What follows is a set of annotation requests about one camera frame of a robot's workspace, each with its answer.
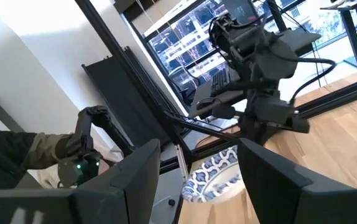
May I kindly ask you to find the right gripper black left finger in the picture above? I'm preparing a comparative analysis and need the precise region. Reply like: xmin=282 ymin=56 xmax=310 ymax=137
xmin=0 ymin=138 xmax=162 ymax=224

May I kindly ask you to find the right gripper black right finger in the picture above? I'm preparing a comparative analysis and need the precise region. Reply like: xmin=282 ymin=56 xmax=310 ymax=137
xmin=236 ymin=138 xmax=357 ymax=224

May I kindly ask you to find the blue patterned paper bowl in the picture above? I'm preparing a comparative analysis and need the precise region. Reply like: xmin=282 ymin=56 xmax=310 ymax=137
xmin=181 ymin=144 xmax=244 ymax=205

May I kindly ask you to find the person's forearm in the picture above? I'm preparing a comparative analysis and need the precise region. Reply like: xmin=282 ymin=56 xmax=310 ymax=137
xmin=0 ymin=129 xmax=72 ymax=190

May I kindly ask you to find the black flat panel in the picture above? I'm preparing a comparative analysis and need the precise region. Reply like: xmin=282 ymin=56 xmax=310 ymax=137
xmin=81 ymin=45 xmax=175 ymax=150

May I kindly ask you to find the black computer mouse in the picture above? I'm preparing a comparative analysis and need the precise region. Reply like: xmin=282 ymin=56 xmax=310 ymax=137
xmin=196 ymin=97 xmax=223 ymax=110

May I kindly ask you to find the black keyboard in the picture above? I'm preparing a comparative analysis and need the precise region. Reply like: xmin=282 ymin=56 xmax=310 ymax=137
xmin=210 ymin=67 xmax=233 ymax=97

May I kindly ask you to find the grey lower desk shelf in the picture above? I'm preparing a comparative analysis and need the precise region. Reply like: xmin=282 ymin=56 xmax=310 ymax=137
xmin=187 ymin=68 xmax=254 ymax=119

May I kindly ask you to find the grey desk top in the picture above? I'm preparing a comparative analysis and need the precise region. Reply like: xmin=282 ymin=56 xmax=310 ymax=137
xmin=276 ymin=27 xmax=322 ymax=55

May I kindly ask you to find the black legged table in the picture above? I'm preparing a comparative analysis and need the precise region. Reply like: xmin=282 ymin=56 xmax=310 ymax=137
xmin=320 ymin=0 xmax=357 ymax=70

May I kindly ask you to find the dark monitor screen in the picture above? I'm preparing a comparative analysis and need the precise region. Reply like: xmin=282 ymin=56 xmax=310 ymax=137
xmin=221 ymin=0 xmax=259 ymax=23

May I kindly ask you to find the black leader arm handle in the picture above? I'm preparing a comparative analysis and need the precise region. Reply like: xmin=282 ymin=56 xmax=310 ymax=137
xmin=55 ymin=105 xmax=136 ymax=189

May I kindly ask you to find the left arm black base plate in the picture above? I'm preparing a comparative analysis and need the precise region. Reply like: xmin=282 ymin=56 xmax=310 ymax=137
xmin=277 ymin=111 xmax=311 ymax=134

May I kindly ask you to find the white frame bracket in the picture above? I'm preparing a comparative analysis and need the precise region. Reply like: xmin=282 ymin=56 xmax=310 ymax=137
xmin=175 ymin=144 xmax=189 ymax=182

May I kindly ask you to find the black aluminium table frame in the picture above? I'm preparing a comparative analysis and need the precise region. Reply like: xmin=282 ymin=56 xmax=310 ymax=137
xmin=74 ymin=0 xmax=357 ymax=224

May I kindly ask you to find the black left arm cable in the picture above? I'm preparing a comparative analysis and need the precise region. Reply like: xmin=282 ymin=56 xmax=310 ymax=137
xmin=289 ymin=57 xmax=337 ymax=106

